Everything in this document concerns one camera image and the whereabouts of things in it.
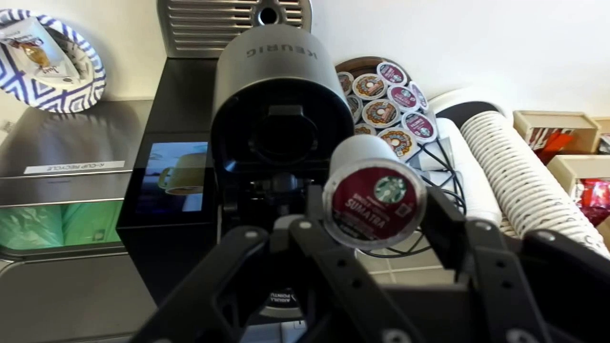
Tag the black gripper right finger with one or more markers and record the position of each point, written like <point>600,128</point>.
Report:
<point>507,286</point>

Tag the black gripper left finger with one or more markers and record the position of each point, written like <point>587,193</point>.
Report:
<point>272,286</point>

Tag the white coffee pod maroon lid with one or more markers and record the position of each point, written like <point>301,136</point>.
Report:
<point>373,202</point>

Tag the coffee pod brown lid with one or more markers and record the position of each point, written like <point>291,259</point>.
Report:
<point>379,113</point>
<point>396,141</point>
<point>368,86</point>
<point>345,80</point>
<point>352,107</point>

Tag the black coffeemaker with screen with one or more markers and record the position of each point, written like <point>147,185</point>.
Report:
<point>278,82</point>

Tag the stack of white paper cups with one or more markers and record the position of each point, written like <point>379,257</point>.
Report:
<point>534,177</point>

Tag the red foil packet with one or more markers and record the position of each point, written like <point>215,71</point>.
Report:
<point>595,200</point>

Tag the wooden tea bag box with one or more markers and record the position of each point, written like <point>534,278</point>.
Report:
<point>558,120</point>
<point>564,168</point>

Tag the stainless steel appliance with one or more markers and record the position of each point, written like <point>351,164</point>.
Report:
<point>63,286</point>

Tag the blue patterned paper plate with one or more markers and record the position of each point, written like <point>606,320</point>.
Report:
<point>76,88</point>

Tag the white paper packet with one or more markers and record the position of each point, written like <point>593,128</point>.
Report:
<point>38,54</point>

